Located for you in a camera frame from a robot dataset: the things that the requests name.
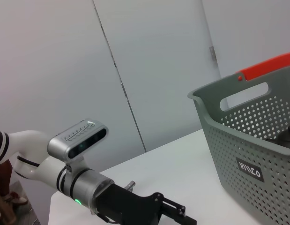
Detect wooden stool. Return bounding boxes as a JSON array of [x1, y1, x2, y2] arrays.
[[0, 185, 18, 225]]

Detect seated person bare arms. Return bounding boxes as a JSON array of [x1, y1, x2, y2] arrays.
[[0, 159, 28, 205]]

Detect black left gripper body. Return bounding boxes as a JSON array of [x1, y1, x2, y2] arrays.
[[93, 184, 164, 225]]

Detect grey perforated storage bin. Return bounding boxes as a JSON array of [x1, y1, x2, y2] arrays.
[[187, 64, 290, 225]]

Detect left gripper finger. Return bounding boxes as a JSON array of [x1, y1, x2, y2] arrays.
[[160, 198, 197, 225]]

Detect dark clay teapot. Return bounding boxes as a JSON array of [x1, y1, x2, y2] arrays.
[[266, 125, 290, 150]]

